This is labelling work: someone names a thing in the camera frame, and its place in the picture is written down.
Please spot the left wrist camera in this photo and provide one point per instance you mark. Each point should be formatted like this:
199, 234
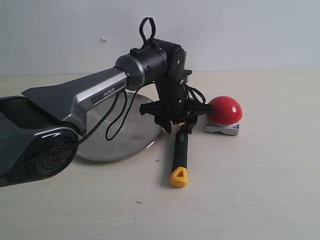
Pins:
187, 73

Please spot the round steel plate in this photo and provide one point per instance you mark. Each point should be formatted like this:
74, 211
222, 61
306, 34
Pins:
110, 143

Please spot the black yellow claw hammer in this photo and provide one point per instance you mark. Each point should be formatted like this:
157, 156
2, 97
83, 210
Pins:
179, 171

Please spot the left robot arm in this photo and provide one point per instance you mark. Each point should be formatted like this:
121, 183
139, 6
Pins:
41, 129

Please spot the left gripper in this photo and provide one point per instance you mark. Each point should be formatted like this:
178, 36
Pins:
177, 103

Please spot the red dome push button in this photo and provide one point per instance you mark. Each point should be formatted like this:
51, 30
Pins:
225, 117

